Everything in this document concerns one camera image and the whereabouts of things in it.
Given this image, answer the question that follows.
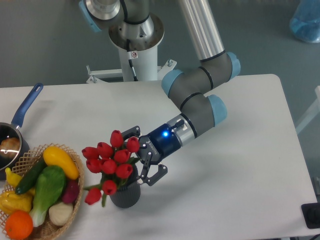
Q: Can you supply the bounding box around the red tulip bouquet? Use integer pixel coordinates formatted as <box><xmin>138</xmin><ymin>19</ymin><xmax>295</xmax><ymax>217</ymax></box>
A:
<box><xmin>81</xmin><ymin>130</ymin><xmax>140</xmax><ymax>207</ymax></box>

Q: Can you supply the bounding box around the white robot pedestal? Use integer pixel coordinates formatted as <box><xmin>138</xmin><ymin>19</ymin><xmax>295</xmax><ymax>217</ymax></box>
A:
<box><xmin>86</xmin><ymin>13</ymin><xmax>177</xmax><ymax>83</ymax></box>

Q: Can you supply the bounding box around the white frame leg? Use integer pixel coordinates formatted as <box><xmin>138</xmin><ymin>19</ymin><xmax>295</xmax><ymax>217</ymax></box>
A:
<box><xmin>295</xmin><ymin>85</ymin><xmax>320</xmax><ymax>134</ymax></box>

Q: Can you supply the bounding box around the yellow squash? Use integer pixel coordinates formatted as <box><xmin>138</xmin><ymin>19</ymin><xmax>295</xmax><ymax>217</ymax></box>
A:
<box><xmin>43</xmin><ymin>146</ymin><xmax>80</xmax><ymax>180</ymax></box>

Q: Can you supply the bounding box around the brown bread roll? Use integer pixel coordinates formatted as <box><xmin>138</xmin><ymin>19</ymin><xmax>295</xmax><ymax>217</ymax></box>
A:
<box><xmin>0</xmin><ymin>137</ymin><xmax>20</xmax><ymax>159</ymax></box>

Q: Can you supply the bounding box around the yellow bell pepper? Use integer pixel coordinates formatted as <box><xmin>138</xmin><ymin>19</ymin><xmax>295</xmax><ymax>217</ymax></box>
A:
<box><xmin>0</xmin><ymin>190</ymin><xmax>33</xmax><ymax>215</ymax></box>

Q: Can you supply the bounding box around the blue plastic bag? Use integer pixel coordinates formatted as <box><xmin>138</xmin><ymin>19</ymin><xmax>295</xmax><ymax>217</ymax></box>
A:
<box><xmin>289</xmin><ymin>0</ymin><xmax>320</xmax><ymax>43</ymax></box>

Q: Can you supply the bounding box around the white garlic bulb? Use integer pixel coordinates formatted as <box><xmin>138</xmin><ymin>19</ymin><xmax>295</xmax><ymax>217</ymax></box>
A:
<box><xmin>48</xmin><ymin>202</ymin><xmax>73</xmax><ymax>226</ymax></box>

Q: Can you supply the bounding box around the woven wicker basket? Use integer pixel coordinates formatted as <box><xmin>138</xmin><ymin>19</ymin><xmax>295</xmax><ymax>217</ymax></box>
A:
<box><xmin>11</xmin><ymin>143</ymin><xmax>85</xmax><ymax>240</ymax></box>

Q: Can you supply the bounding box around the black device at edge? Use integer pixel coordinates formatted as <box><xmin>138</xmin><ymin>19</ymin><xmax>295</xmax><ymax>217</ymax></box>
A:
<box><xmin>301</xmin><ymin>202</ymin><xmax>320</xmax><ymax>229</ymax></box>

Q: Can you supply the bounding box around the dark grey ribbed vase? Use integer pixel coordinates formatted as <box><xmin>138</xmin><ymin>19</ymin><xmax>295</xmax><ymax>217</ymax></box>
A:
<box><xmin>110</xmin><ymin>166</ymin><xmax>141</xmax><ymax>209</ymax></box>

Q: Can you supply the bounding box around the purple red radish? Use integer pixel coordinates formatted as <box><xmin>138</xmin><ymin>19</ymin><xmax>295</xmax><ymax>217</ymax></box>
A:
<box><xmin>61</xmin><ymin>180</ymin><xmax>80</xmax><ymax>204</ymax></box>

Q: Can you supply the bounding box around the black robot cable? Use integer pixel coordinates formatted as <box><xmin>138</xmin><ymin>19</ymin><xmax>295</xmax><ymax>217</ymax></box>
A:
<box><xmin>125</xmin><ymin>38</ymin><xmax>139</xmax><ymax>82</ymax></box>

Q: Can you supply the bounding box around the yellow banana piece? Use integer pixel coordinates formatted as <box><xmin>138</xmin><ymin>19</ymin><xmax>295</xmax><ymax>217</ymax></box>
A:
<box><xmin>5</xmin><ymin>167</ymin><xmax>23</xmax><ymax>188</ymax></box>

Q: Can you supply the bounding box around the orange fruit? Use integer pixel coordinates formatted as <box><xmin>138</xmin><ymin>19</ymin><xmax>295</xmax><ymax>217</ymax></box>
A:
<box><xmin>4</xmin><ymin>210</ymin><xmax>34</xmax><ymax>240</ymax></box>

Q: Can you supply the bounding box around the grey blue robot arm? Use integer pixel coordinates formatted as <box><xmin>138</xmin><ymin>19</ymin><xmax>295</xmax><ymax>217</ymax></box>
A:
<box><xmin>79</xmin><ymin>0</ymin><xmax>241</xmax><ymax>186</ymax></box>

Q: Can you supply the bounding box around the green cucumber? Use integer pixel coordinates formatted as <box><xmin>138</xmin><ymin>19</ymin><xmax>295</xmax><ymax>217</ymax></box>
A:
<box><xmin>15</xmin><ymin>157</ymin><xmax>47</xmax><ymax>195</ymax></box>

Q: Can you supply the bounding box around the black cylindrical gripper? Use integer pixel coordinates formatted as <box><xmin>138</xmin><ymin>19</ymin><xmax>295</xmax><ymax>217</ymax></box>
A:
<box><xmin>121</xmin><ymin>123</ymin><xmax>181</xmax><ymax>186</ymax></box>

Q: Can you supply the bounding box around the green bok choy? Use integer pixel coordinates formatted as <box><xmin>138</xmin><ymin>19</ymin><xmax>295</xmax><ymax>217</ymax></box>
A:
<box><xmin>29</xmin><ymin>165</ymin><xmax>66</xmax><ymax>228</ymax></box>

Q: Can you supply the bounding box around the blue handled saucepan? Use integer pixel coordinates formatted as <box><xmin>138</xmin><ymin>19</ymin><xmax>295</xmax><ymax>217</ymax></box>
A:
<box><xmin>0</xmin><ymin>83</ymin><xmax>44</xmax><ymax>181</ymax></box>

